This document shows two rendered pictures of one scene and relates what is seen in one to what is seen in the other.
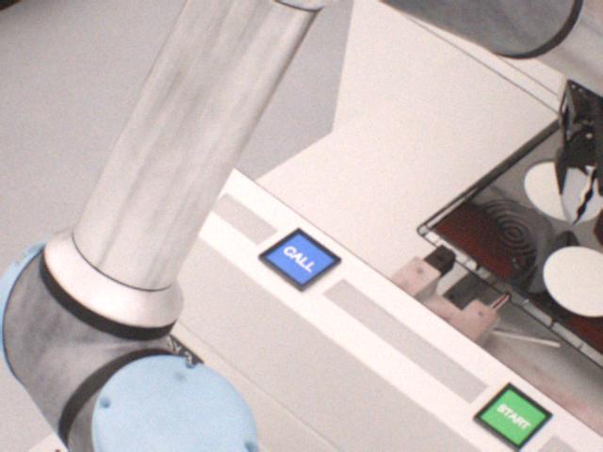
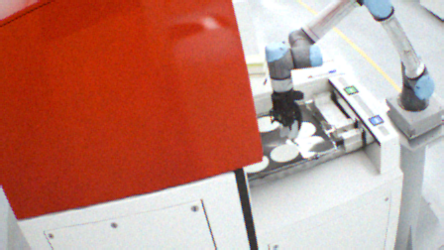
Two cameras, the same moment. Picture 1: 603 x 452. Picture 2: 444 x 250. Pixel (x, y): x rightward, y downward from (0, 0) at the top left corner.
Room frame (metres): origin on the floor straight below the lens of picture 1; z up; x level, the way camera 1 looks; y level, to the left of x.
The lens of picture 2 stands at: (2.41, 0.84, 2.05)
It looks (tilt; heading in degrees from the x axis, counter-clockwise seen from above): 30 degrees down; 226
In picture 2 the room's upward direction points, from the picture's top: 12 degrees counter-clockwise
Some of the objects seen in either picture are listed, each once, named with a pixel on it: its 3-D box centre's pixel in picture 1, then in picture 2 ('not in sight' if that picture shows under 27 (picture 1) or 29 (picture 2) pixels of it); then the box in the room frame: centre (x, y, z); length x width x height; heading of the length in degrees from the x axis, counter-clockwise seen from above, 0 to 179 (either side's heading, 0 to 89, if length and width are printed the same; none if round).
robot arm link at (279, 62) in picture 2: not in sight; (278, 60); (1.01, -0.30, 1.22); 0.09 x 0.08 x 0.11; 133
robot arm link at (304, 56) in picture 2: not in sight; (305, 55); (0.93, -0.24, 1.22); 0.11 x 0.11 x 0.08; 43
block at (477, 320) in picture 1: (462, 336); (344, 126); (0.82, -0.18, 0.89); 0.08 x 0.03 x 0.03; 144
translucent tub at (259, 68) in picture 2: not in sight; (256, 65); (0.72, -0.65, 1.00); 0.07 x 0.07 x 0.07; 30
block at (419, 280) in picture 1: (401, 292); (351, 136); (0.87, -0.11, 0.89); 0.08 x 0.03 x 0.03; 144
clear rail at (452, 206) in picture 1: (513, 158); (291, 165); (1.11, -0.23, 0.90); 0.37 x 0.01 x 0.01; 144
